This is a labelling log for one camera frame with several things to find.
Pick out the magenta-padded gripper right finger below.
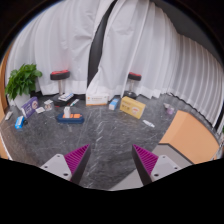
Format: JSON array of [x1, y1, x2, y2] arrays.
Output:
[[131, 143, 184, 186]]

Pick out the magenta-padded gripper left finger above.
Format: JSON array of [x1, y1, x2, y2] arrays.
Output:
[[39, 143, 92, 185]]

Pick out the small white tube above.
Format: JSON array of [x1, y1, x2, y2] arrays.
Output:
[[142, 119, 156, 129]]

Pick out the purple box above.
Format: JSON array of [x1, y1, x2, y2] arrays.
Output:
[[20, 96, 40, 120]]

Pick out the white green tube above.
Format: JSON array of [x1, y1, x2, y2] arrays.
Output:
[[69, 98, 81, 108]]

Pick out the yellow box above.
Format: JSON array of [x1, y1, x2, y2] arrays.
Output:
[[119, 95, 147, 120]]

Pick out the small white packet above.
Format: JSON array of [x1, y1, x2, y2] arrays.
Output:
[[4, 110, 14, 122]]

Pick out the flat white blue box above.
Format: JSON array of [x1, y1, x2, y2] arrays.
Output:
[[57, 92, 75, 102]]

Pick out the white orange box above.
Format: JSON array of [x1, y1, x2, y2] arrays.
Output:
[[85, 93, 110, 107]]

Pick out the small blue white box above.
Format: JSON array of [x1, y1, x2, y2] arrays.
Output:
[[108, 97, 120, 112]]

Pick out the black red dumbbell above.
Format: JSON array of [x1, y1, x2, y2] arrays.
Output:
[[123, 71, 143, 100], [49, 69, 72, 101]]

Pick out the green potted plant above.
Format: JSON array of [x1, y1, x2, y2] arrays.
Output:
[[4, 63, 44, 108]]

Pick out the white curtain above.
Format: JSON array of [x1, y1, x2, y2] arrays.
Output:
[[87, 0, 224, 128], [5, 0, 114, 96]]

